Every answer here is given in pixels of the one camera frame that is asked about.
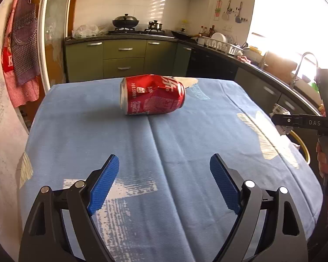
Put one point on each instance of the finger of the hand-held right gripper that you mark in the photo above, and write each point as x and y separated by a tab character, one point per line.
287	120

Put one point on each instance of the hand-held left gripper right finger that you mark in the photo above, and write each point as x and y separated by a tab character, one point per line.
224	185

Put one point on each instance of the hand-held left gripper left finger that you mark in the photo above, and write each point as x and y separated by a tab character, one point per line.
103	185

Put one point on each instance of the dented red soda can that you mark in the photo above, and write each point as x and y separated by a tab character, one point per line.
153	95

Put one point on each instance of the person's right hand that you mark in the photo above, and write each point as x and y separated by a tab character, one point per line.
319	158

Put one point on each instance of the dark kitchen countertop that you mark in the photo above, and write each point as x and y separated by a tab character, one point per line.
265	72

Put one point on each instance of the wooden cutting board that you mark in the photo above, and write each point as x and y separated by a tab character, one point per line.
278	62

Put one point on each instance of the tall steel faucet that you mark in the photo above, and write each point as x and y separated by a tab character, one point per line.
300	60

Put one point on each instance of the blue star print tablecloth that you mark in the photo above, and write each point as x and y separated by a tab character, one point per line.
166	142

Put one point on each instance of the pink cloth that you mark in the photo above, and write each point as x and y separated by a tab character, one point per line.
243	59

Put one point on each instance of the white dish rack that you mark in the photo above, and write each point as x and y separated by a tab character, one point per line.
221	46

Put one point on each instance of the white plates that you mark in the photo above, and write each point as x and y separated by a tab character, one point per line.
218	36

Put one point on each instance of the hanging kitchen utensil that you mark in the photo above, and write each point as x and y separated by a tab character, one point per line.
217	9
238	17
226	12

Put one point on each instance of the white mug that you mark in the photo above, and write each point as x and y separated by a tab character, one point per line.
200	41

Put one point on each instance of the red checked apron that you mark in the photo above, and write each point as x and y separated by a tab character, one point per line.
24	95

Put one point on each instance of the condiment bottles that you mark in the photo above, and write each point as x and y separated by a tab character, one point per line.
207	30

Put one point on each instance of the green base cabinets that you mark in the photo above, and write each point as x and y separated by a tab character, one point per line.
84	60

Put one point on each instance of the clear plastic bags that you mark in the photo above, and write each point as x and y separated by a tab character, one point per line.
87	31

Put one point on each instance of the black gas stove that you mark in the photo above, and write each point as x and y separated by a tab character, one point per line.
136	32

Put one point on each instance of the purple checked apron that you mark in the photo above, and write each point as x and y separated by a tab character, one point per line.
24	46

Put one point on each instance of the printed glass sliding door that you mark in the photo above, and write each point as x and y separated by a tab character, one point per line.
54	32

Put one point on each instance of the small dark lidded pot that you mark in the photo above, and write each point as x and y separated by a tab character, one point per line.
155	26

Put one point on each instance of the black lidded wok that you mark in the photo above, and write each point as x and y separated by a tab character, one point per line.
125	21

